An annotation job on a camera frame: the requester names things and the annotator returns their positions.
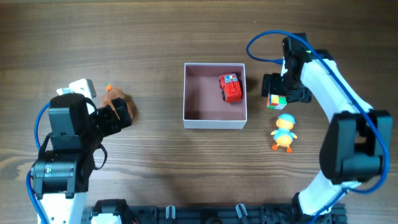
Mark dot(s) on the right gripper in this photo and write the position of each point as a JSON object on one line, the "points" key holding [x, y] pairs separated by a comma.
{"points": [[277, 86]]}

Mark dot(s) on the brown plush toy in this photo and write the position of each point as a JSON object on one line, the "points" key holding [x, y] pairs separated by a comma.
{"points": [[113, 93]]}

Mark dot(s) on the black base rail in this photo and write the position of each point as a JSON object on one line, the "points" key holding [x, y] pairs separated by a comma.
{"points": [[118, 211]]}

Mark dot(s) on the red toy truck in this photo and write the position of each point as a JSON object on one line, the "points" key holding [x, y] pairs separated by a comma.
{"points": [[230, 86]]}

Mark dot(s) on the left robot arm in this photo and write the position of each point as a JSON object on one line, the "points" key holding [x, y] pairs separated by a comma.
{"points": [[59, 179]]}

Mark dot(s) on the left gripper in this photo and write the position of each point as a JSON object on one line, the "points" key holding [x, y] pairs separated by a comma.
{"points": [[112, 121]]}

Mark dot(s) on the small colourful puzzle cube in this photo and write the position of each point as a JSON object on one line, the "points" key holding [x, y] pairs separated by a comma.
{"points": [[276, 102]]}

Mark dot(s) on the white box pink interior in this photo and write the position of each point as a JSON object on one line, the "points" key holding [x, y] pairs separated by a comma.
{"points": [[203, 106]]}

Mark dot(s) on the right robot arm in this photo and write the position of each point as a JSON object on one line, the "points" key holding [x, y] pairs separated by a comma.
{"points": [[354, 156]]}

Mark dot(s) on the yellow toy duck blue hat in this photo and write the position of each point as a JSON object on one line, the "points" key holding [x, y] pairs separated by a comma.
{"points": [[283, 136]]}

